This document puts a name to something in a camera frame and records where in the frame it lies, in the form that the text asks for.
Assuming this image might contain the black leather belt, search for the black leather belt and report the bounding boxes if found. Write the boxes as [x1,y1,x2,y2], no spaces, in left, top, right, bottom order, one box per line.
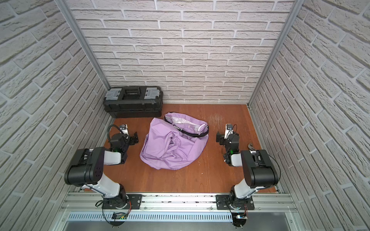
[163,113,209,138]

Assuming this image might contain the purple trousers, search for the purple trousers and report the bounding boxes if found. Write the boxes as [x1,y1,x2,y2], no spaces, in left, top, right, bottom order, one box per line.
[140,118,209,170]

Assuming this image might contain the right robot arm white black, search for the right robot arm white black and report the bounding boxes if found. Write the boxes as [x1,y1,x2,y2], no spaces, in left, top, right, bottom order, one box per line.
[216,133,280,210]

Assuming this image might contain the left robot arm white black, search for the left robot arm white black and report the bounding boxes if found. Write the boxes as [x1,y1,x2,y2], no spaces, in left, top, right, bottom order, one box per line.
[64,125,139,210]

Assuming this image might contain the black plastic toolbox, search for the black plastic toolbox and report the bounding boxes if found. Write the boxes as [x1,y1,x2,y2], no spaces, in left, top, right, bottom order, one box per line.
[103,86,163,118]

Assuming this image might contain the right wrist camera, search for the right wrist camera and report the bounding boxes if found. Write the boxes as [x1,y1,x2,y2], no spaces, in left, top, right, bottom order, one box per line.
[224,124,233,139]

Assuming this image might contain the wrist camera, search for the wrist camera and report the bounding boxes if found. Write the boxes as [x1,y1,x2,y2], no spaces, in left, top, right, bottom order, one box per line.
[224,124,233,139]
[119,124,129,135]

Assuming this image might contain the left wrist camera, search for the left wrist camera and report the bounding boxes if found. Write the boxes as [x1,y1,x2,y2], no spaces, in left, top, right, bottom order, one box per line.
[119,124,129,135]

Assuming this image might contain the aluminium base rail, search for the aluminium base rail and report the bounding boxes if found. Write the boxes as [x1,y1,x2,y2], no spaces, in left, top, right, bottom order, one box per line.
[58,192,298,223]

